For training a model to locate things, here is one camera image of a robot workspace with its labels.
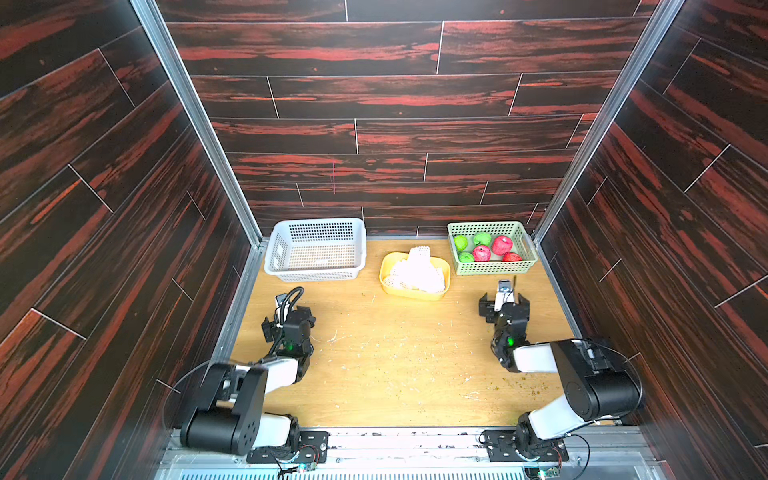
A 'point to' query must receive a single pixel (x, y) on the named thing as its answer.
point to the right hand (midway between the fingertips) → (511, 296)
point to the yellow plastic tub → (390, 261)
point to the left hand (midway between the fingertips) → (286, 312)
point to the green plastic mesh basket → (519, 236)
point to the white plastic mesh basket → (316, 249)
